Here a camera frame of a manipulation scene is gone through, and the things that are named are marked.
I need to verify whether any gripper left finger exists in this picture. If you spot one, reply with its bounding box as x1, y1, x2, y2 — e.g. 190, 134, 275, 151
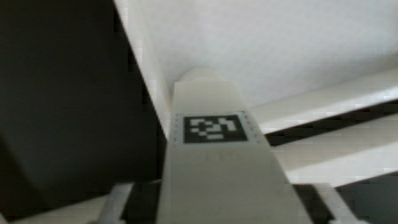
96, 181, 160, 224

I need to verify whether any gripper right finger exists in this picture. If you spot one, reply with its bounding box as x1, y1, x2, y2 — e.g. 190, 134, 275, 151
293, 183, 368, 224

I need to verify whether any white front fence rail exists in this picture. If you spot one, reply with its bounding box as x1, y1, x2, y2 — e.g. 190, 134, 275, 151
0, 114, 398, 220

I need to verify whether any white desk leg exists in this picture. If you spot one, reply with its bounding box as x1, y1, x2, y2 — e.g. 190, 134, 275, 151
156, 68, 312, 224

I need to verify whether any white desk top tray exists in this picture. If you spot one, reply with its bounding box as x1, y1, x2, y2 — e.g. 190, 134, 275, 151
113, 0, 398, 132

